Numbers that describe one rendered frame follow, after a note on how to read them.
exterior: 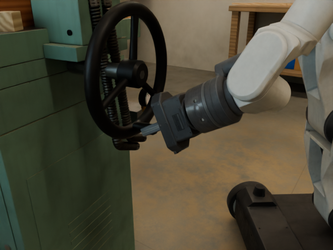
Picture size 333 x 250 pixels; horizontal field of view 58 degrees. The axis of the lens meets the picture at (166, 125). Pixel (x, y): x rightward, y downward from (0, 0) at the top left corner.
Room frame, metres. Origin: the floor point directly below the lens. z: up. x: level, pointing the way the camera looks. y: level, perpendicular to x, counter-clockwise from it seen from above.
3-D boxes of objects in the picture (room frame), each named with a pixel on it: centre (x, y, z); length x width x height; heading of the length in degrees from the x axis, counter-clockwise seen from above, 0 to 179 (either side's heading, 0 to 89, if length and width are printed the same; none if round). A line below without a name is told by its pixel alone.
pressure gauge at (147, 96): (0.94, 0.07, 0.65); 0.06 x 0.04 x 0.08; 152
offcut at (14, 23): (0.63, 0.31, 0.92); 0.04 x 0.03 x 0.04; 2
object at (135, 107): (0.97, 0.13, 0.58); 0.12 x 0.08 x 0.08; 62
